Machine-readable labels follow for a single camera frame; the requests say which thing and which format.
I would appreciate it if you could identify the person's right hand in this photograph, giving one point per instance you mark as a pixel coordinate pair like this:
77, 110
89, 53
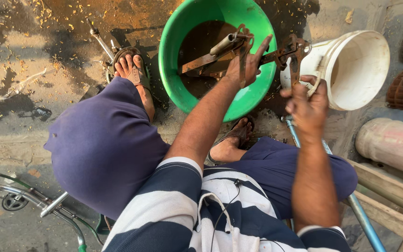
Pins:
308, 108

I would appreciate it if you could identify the person's left hand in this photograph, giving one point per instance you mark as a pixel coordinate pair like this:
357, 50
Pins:
240, 71

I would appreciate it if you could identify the person's right fingers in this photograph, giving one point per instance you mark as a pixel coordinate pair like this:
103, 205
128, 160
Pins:
289, 93

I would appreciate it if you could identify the pale bristle brush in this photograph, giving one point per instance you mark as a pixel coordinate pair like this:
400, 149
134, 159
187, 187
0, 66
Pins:
318, 71

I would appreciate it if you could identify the rusty metal bracket assembly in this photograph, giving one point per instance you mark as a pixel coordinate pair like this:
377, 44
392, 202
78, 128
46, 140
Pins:
201, 61

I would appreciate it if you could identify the brown right sandal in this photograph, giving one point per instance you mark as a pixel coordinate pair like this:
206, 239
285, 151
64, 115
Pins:
238, 133

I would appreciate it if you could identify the brown sandal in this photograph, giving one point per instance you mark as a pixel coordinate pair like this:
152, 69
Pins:
139, 75
238, 133

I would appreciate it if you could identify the white plastic bucket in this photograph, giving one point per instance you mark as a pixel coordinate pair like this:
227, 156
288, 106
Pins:
355, 70

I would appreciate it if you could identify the pinkish plastic cylinder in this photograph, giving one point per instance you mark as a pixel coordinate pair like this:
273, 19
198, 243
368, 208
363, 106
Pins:
390, 147

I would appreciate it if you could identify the green plastic basin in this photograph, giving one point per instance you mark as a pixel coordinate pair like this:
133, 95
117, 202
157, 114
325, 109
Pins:
173, 52

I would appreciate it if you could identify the wooden planks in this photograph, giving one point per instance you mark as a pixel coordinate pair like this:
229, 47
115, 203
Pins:
390, 190

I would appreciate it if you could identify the blue metal pipe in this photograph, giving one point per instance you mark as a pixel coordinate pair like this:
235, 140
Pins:
362, 217

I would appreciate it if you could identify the brown left sandal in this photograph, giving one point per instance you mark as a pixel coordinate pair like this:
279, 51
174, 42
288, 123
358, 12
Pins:
139, 75

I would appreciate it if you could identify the navy white striped shirt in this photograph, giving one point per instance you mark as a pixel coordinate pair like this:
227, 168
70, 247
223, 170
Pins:
159, 210

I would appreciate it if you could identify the navy blue shorts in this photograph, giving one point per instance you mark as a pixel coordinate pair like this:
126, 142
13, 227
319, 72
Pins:
100, 147

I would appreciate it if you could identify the metal bicycle crank part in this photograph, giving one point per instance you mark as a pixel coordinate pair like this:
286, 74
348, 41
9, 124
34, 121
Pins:
100, 39

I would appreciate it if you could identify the round bicycle bell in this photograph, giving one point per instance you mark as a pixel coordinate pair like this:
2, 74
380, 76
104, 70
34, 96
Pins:
14, 202

